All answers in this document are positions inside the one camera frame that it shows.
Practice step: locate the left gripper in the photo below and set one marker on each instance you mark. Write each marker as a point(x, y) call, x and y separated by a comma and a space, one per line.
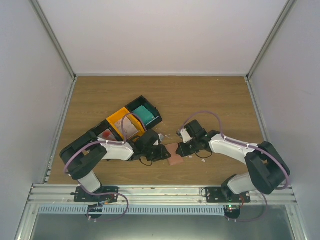
point(161, 156)

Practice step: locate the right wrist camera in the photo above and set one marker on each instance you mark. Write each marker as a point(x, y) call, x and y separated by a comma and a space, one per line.
point(184, 135)

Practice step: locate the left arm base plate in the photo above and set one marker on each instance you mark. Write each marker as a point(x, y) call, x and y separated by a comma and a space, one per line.
point(107, 194)

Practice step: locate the black bin with red cards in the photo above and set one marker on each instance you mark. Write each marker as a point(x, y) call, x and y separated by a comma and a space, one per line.
point(102, 126)

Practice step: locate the aluminium mounting rail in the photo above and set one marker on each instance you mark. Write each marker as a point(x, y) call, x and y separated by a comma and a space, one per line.
point(153, 195)

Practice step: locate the grey slotted cable duct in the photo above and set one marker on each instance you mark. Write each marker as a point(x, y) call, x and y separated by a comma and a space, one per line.
point(81, 209)

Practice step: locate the pale pink cards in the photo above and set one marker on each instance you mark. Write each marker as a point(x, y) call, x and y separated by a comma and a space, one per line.
point(126, 127)

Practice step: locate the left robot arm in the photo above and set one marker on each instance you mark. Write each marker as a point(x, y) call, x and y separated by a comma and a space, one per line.
point(82, 156)

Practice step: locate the black bin with teal cards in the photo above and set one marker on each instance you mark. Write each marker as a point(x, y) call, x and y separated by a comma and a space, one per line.
point(141, 100)

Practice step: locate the yellow bin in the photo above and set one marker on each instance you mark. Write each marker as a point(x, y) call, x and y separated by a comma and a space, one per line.
point(121, 114)

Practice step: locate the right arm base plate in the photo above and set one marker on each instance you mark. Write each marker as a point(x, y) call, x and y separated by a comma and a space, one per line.
point(216, 194)

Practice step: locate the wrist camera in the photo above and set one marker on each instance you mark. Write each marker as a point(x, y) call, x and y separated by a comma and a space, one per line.
point(184, 135)
point(161, 138)

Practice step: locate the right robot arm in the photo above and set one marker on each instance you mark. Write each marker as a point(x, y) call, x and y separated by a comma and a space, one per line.
point(266, 169)

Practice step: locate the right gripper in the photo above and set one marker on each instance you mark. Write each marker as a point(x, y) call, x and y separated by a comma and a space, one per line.
point(184, 153)

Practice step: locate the teal cards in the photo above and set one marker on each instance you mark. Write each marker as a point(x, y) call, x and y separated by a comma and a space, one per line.
point(144, 114)

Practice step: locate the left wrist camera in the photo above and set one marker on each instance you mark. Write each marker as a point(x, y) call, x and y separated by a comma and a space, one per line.
point(161, 138)

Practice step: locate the red and white cards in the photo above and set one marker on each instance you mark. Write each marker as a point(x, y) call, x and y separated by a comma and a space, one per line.
point(108, 135)

